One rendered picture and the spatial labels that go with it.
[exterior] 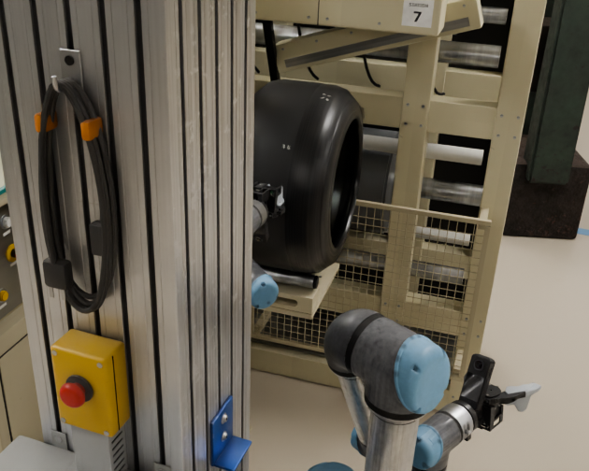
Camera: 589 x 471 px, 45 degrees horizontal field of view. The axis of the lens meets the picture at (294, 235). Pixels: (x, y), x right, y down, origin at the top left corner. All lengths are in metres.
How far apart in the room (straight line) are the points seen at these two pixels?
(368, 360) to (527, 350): 2.59
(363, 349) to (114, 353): 0.43
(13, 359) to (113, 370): 1.19
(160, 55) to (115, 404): 0.48
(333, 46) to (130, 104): 1.68
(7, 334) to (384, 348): 1.22
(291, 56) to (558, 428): 1.92
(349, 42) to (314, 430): 1.57
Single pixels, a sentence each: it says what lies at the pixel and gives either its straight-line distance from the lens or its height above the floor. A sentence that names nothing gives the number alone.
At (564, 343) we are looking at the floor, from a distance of 3.89.
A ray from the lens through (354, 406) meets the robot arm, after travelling 1.43.
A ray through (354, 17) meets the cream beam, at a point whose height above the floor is 1.67.
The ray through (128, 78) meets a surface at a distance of 0.83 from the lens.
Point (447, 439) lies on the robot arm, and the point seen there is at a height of 1.06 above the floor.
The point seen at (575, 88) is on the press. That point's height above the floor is 1.03.
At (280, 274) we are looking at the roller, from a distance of 2.27.
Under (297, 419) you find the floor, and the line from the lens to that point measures 3.11.
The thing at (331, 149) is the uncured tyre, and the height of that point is 1.37.
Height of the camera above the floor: 2.03
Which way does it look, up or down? 26 degrees down
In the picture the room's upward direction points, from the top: 3 degrees clockwise
